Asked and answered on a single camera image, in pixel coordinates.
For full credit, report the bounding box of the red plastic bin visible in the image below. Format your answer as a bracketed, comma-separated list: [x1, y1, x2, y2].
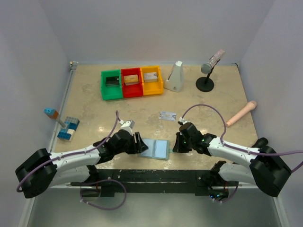
[121, 68, 143, 98]

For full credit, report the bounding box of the white metronome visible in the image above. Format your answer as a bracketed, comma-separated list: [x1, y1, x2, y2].
[164, 61, 184, 92]

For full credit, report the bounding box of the grey glitter microphone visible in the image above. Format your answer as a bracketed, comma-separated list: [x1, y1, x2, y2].
[201, 49, 225, 74]

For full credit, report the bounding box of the silver card in bin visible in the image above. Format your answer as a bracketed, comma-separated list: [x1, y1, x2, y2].
[143, 72, 158, 83]

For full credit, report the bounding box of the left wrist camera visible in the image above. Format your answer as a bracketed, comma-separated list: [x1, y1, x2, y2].
[119, 120, 135, 135]

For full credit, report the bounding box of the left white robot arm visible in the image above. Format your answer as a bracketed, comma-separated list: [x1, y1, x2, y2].
[15, 130, 148, 199]

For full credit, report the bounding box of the black microphone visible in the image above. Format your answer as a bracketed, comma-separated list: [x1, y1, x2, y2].
[251, 137, 268, 148]

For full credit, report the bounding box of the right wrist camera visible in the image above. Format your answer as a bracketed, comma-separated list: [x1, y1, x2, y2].
[178, 117, 188, 126]

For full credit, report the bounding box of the green card holder wallet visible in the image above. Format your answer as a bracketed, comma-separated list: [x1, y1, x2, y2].
[139, 139, 173, 160]

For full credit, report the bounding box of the green plastic bin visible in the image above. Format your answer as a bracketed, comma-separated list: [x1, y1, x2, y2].
[100, 70, 123, 101]

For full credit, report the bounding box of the black microphone stand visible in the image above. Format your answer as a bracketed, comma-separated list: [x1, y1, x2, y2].
[196, 62, 214, 92]

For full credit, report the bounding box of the blue toy brick stack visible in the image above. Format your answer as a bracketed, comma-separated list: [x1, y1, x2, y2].
[57, 116, 80, 141]

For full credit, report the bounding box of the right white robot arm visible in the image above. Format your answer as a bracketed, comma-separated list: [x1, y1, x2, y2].
[173, 121, 292, 197]

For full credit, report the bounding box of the tan card in bin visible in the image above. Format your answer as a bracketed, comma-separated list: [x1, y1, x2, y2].
[123, 74, 139, 86]

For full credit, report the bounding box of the black card in bin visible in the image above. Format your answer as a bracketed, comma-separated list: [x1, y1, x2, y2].
[105, 76, 120, 87]

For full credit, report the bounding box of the white credit card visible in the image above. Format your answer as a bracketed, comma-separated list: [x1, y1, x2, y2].
[160, 111, 177, 122]

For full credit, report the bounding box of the yellow plastic bin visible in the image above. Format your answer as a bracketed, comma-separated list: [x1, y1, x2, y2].
[140, 66, 164, 96]

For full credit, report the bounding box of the blue orange brick hammer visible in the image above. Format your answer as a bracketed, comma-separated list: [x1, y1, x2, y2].
[44, 107, 67, 129]

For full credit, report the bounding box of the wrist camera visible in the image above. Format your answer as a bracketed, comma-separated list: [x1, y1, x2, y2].
[119, 120, 135, 135]
[178, 117, 188, 126]

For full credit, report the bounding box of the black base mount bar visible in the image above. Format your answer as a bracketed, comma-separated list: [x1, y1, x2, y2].
[85, 169, 237, 197]

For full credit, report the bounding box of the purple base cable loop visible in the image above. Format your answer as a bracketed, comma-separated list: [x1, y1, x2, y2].
[80, 179, 127, 210]

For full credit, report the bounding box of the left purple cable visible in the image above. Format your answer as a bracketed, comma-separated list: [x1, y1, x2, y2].
[16, 110, 121, 193]

